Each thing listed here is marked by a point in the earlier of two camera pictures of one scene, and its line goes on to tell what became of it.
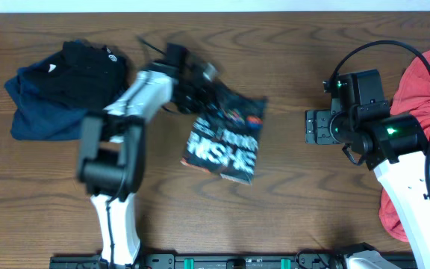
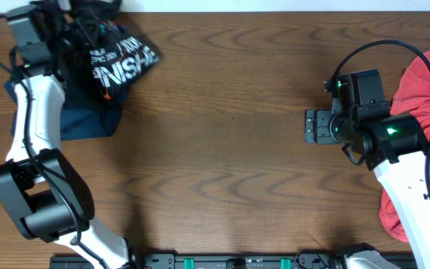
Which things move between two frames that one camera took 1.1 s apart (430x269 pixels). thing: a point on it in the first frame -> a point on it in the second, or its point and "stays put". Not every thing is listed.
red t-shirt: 413,96 stays put
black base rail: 304,261 stays put
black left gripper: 198,90 -> 49,28
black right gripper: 317,126 stays put
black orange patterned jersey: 224,140 -> 110,56
